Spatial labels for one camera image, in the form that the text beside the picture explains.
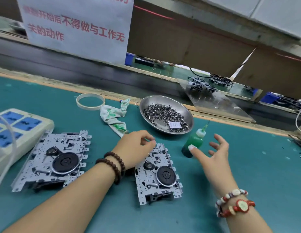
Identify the person's right hand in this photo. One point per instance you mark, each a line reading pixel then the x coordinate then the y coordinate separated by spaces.
pixel 216 162

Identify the cassette mechanism plate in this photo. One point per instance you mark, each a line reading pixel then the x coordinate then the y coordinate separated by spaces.
pixel 150 184
pixel 58 160

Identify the white green-stained cloth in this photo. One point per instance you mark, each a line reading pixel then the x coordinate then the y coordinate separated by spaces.
pixel 114 118

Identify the round metal bowl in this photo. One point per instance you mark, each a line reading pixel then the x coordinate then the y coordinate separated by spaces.
pixel 150 102

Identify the finished mechanisms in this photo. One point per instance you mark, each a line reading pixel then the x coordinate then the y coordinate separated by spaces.
pixel 208 84

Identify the wooden shelf beam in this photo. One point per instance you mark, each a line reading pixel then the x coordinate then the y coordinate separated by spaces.
pixel 213 24

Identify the person's right forearm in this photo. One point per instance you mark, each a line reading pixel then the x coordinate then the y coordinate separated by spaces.
pixel 245 220

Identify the green glue squeeze bottle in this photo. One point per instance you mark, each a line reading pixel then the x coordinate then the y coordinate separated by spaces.
pixel 193 143

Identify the blue plastic bin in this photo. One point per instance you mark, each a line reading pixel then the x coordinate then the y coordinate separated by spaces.
pixel 270 98
pixel 129 59

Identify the white paper sign red text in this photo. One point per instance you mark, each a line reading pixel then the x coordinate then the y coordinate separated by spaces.
pixel 77 29

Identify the pile of small metal parts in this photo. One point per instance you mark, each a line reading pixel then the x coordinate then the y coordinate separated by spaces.
pixel 162 116

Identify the person's left forearm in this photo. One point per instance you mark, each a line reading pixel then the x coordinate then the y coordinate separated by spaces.
pixel 63 201

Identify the person's left hand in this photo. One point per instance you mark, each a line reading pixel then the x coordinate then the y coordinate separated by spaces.
pixel 133 148

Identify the clear plastic sheet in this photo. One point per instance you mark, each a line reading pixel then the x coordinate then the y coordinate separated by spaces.
pixel 228 106

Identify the black flat box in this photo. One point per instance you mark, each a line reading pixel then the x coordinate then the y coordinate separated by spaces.
pixel 144 62

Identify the brown cardboard panel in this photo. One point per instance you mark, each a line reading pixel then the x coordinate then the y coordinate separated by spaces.
pixel 179 43

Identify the black conveyor belt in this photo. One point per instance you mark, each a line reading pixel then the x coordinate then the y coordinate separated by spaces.
pixel 53 60

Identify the white blue power strip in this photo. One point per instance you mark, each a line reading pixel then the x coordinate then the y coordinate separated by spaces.
pixel 17 133

